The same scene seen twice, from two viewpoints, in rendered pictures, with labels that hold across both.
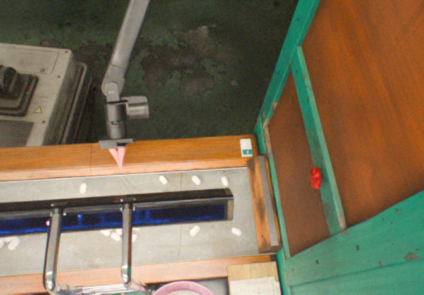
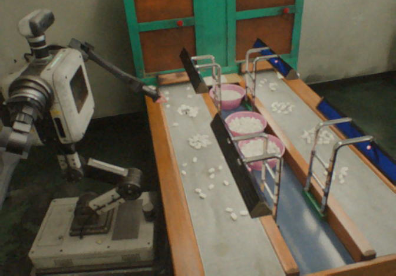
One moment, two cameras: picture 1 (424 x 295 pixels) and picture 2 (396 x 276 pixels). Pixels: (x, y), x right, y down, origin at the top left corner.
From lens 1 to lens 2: 231 cm
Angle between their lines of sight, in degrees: 60
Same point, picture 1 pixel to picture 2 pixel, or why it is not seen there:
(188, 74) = (59, 194)
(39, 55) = (54, 216)
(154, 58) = (35, 217)
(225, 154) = not seen: hidden behind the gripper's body
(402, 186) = not seen: outside the picture
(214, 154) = not seen: hidden behind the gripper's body
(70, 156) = (158, 129)
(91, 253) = (204, 118)
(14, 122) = (118, 210)
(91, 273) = (212, 112)
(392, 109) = not seen: outside the picture
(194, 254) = (198, 97)
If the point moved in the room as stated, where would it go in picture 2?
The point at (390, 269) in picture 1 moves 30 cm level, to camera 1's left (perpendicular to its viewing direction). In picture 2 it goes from (203, 0) to (204, 11)
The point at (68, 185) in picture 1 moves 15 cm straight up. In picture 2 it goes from (173, 130) to (171, 111)
